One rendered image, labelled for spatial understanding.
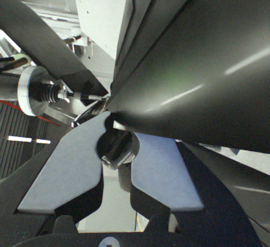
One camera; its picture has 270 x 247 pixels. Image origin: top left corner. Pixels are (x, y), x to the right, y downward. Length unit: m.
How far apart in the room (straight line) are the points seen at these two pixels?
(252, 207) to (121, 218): 7.49
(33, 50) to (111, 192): 7.22
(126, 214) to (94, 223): 1.23
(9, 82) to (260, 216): 0.36
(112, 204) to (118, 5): 7.32
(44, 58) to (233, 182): 0.34
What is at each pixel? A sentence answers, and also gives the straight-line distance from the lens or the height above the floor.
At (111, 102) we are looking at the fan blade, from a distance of 0.16.
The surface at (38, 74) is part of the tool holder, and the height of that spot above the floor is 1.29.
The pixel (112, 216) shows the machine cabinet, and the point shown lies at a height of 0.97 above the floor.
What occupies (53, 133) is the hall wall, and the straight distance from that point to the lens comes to 13.09.
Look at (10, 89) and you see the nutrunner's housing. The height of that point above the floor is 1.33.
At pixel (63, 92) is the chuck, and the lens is 0.26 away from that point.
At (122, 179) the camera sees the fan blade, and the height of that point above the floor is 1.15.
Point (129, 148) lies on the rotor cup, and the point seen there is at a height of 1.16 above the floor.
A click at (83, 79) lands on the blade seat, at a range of 0.34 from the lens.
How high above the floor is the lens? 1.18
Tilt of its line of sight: 6 degrees down
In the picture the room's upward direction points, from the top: 84 degrees counter-clockwise
